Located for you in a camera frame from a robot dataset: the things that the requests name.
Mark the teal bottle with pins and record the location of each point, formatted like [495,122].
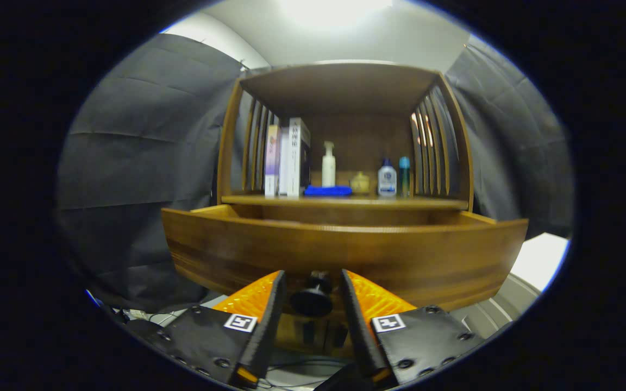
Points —
[404,179]

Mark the brown wooden cabinet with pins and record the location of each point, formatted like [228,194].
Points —
[345,87]

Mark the person's dark clothing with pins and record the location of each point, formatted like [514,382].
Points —
[345,380]

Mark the thick white and black book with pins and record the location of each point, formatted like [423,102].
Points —
[294,163]

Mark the folded blue cloth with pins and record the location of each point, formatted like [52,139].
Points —
[326,190]

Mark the white pump bottle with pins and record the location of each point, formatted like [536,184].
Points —
[329,171]

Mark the white table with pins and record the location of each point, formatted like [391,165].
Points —
[541,260]

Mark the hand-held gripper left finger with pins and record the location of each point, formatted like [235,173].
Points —
[269,320]

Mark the beige lidded teacup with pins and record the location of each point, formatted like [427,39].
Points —
[360,183]

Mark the pink and purple book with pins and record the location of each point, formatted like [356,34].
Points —
[271,163]

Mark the wooden countertop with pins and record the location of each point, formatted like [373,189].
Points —
[345,201]

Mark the thin white book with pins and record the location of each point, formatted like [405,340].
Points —
[283,163]

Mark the grey ridged panel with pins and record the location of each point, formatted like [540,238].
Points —
[503,304]

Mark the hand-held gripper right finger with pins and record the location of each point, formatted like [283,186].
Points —
[354,320]

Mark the wooden cabinet door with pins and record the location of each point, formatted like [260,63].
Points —
[330,347]
[291,339]

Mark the white bottle with blue cap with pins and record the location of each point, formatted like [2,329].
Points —
[386,182]

